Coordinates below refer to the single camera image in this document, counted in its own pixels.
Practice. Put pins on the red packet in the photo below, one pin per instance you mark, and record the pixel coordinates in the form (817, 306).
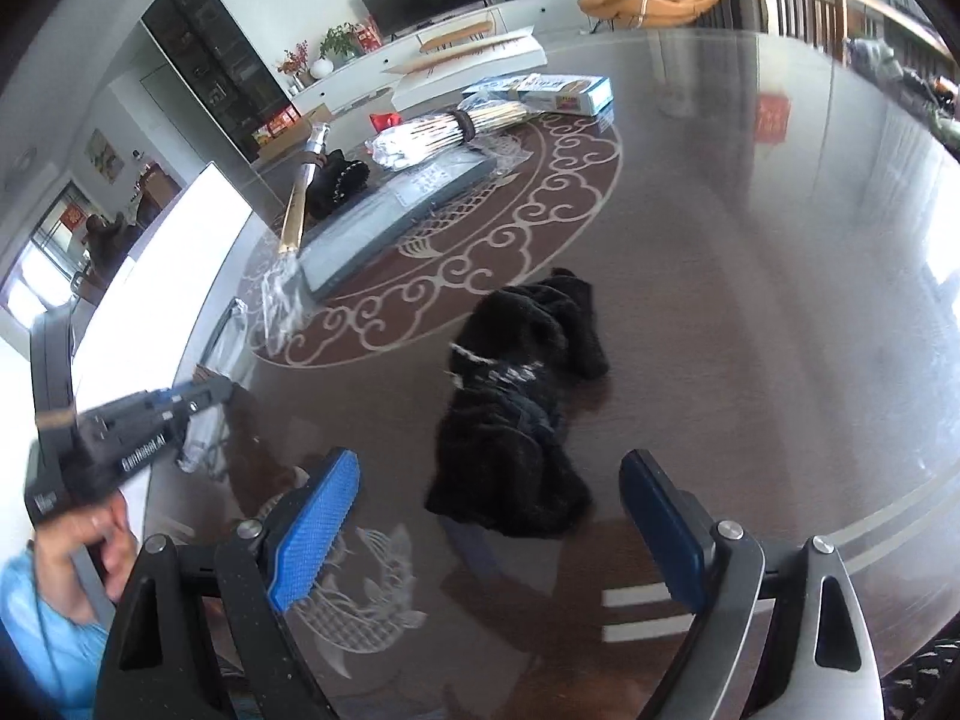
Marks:
(386, 122)

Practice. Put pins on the orange boxes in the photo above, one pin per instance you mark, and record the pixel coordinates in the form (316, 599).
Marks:
(277, 125)

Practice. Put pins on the white television console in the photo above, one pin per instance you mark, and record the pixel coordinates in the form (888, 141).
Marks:
(352, 82)

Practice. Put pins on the gold silver tube in plastic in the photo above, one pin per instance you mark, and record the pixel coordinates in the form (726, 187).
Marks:
(296, 210)

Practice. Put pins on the white round vase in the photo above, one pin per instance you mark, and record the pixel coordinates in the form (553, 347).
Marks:
(321, 67)

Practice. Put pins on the black fuzzy cloth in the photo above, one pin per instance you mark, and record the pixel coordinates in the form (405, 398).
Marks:
(510, 450)

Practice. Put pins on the wooden bench with black legs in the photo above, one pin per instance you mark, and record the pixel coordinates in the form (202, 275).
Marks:
(457, 28)

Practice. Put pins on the bushy green potted plant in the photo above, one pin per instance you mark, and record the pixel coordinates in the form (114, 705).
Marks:
(341, 41)

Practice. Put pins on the wall picture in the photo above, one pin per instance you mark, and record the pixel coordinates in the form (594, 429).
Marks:
(103, 154)

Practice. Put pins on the person's left hand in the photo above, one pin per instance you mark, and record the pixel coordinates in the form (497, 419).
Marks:
(79, 562)

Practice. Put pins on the brown cardboard carton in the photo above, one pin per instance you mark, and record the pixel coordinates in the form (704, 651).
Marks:
(307, 120)

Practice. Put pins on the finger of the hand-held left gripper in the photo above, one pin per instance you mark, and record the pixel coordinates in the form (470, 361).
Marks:
(199, 394)

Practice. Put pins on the dark slatted railing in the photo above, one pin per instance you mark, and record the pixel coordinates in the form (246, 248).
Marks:
(802, 4)

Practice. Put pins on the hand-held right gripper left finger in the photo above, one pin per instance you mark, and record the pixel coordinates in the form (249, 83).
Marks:
(315, 525)

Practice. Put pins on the white cardboard box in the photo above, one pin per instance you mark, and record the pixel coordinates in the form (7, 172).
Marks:
(165, 270)

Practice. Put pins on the wooden dining chair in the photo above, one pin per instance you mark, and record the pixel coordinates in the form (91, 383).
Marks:
(154, 191)

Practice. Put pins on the red gift box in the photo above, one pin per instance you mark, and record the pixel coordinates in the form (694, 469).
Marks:
(367, 36)

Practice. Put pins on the blue white long box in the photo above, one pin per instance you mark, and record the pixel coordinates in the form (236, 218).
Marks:
(559, 94)

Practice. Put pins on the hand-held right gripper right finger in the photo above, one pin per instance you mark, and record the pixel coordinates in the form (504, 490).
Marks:
(667, 540)

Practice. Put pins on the black glass cabinet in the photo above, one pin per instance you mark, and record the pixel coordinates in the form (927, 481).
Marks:
(210, 60)

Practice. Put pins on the red window sticker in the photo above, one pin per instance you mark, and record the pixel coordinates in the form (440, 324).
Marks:
(75, 217)

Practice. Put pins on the vase with red flowers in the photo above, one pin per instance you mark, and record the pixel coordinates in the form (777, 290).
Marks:
(295, 64)

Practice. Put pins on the person's left forearm blue sleeve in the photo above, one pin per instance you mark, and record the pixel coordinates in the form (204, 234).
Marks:
(45, 652)

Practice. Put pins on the bundle of wooden sticks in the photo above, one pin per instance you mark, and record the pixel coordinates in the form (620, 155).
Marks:
(435, 136)

